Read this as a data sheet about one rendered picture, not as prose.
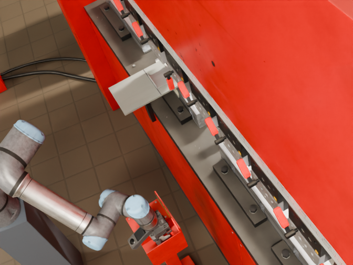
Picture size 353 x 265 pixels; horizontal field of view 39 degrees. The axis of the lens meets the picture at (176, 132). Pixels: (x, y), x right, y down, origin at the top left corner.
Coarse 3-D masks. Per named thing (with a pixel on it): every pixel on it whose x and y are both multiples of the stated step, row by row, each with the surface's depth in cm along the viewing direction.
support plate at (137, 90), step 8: (160, 64) 217; (152, 72) 215; (128, 80) 215; (136, 80) 214; (144, 80) 214; (112, 88) 214; (120, 88) 214; (128, 88) 213; (136, 88) 212; (144, 88) 211; (152, 88) 210; (160, 88) 209; (168, 88) 208; (120, 96) 211; (128, 96) 210; (136, 96) 209; (144, 96) 208; (152, 96) 207; (160, 96) 208; (120, 104) 208; (128, 104) 207; (136, 104) 207; (144, 104) 206; (128, 112) 205
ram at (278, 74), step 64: (128, 0) 204; (192, 0) 126; (256, 0) 91; (320, 0) 71; (192, 64) 160; (256, 64) 108; (320, 64) 81; (256, 128) 131; (320, 128) 94; (320, 192) 112
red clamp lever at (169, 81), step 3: (168, 72) 190; (171, 72) 190; (165, 75) 190; (168, 75) 190; (168, 78) 192; (171, 78) 193; (168, 81) 193; (171, 81) 193; (168, 84) 194; (171, 84) 194; (171, 87) 196; (174, 87) 197
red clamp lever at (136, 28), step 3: (132, 24) 200; (135, 24) 200; (135, 27) 200; (138, 27) 200; (135, 30) 201; (138, 30) 200; (138, 33) 200; (141, 33) 201; (138, 36) 201; (141, 36) 201; (141, 39) 201; (144, 39) 201; (147, 39) 201; (141, 42) 201; (144, 42) 201; (147, 42) 202
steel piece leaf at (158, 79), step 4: (164, 68) 215; (168, 68) 215; (160, 72) 214; (164, 72) 214; (148, 76) 214; (152, 76) 214; (156, 76) 213; (160, 76) 213; (152, 80) 210; (156, 80) 212; (160, 80) 211; (164, 80) 211; (156, 84) 211; (160, 84) 210; (164, 84) 210
